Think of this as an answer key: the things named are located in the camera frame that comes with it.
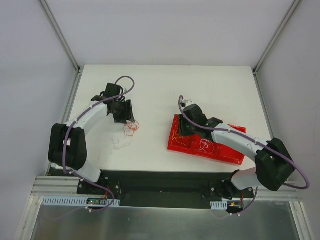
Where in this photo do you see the orange cable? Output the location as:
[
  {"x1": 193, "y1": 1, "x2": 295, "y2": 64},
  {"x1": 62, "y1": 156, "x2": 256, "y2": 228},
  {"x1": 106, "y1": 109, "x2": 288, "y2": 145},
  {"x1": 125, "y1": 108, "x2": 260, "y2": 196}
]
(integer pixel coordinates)
[{"x1": 122, "y1": 121, "x2": 141, "y2": 138}]

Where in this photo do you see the yellow cable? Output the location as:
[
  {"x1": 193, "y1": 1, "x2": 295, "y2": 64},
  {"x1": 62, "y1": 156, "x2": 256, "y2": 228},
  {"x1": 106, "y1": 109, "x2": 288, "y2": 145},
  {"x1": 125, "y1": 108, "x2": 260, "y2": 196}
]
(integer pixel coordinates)
[
  {"x1": 170, "y1": 134, "x2": 191, "y2": 148},
  {"x1": 172, "y1": 117, "x2": 181, "y2": 136}
]

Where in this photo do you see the white cable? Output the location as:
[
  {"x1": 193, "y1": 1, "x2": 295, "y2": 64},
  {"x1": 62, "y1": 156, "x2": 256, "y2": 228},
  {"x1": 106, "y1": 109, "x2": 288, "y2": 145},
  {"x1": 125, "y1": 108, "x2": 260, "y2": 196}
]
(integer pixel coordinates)
[
  {"x1": 111, "y1": 129, "x2": 133, "y2": 152},
  {"x1": 196, "y1": 137, "x2": 216, "y2": 154}
]

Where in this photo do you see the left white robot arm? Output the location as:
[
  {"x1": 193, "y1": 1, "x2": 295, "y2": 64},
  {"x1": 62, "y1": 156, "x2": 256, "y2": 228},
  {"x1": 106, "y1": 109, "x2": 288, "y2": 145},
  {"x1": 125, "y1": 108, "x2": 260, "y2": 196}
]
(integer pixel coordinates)
[{"x1": 48, "y1": 83, "x2": 135, "y2": 195}]

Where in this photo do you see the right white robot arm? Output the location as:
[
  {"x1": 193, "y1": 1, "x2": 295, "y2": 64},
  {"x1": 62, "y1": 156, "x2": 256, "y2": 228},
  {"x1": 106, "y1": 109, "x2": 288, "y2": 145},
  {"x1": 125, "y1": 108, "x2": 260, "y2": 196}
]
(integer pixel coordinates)
[{"x1": 178, "y1": 101, "x2": 295, "y2": 200}]

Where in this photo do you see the red three-compartment bin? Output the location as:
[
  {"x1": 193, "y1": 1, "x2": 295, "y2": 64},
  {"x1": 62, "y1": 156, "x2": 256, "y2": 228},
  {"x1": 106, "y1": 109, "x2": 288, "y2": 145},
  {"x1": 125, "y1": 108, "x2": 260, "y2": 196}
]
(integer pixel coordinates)
[{"x1": 167, "y1": 114, "x2": 245, "y2": 165}]

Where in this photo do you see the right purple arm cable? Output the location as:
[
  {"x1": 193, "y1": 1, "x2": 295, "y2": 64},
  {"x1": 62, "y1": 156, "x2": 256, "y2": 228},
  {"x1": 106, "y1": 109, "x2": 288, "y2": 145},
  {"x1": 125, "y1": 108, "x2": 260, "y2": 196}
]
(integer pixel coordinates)
[{"x1": 177, "y1": 94, "x2": 311, "y2": 189}]

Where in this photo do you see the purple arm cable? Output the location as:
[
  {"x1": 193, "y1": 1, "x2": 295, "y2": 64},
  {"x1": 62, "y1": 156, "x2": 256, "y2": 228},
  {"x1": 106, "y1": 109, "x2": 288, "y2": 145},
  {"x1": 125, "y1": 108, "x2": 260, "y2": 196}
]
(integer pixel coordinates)
[
  {"x1": 61, "y1": 75, "x2": 136, "y2": 176},
  {"x1": 177, "y1": 94, "x2": 311, "y2": 189}
]

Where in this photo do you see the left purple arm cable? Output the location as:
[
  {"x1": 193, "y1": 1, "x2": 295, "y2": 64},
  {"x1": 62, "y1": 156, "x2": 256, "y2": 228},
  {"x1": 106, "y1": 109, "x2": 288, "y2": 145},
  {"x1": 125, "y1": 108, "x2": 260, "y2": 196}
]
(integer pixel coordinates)
[{"x1": 61, "y1": 75, "x2": 136, "y2": 176}]

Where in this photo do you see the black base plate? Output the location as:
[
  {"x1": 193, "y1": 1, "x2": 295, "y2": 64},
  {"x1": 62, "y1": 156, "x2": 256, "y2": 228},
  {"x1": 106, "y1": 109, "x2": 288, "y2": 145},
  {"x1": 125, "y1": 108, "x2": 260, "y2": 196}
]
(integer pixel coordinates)
[{"x1": 49, "y1": 168, "x2": 253, "y2": 208}]

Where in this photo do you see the right white cable duct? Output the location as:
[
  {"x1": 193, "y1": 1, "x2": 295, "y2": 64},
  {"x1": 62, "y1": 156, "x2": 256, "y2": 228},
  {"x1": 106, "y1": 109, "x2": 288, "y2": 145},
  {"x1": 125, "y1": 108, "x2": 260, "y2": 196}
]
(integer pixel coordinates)
[{"x1": 210, "y1": 200, "x2": 228, "y2": 211}]

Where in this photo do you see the white cable duct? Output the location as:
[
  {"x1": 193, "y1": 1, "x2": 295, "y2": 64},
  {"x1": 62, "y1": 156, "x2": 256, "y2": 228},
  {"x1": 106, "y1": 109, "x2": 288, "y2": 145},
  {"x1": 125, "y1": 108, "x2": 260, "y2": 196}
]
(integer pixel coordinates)
[
  {"x1": 210, "y1": 200, "x2": 228, "y2": 211},
  {"x1": 42, "y1": 196, "x2": 120, "y2": 208}
]

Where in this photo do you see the left white cable duct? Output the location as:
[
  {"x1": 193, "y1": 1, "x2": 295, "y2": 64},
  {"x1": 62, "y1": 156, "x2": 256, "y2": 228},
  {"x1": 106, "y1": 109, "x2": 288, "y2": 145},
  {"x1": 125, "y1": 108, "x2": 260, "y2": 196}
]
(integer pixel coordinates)
[{"x1": 42, "y1": 196, "x2": 120, "y2": 208}]

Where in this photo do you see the aluminium rail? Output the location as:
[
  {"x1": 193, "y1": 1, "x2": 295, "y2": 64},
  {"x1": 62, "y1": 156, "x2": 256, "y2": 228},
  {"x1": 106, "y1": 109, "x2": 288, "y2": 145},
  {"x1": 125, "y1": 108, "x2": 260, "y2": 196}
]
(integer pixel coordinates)
[{"x1": 31, "y1": 176, "x2": 303, "y2": 202}]

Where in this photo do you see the left aluminium frame post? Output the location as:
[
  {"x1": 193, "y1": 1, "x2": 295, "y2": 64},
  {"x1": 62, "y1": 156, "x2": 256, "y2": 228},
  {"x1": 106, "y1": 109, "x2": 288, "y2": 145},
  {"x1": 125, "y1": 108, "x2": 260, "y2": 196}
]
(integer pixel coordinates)
[{"x1": 37, "y1": 0, "x2": 83, "y2": 73}]

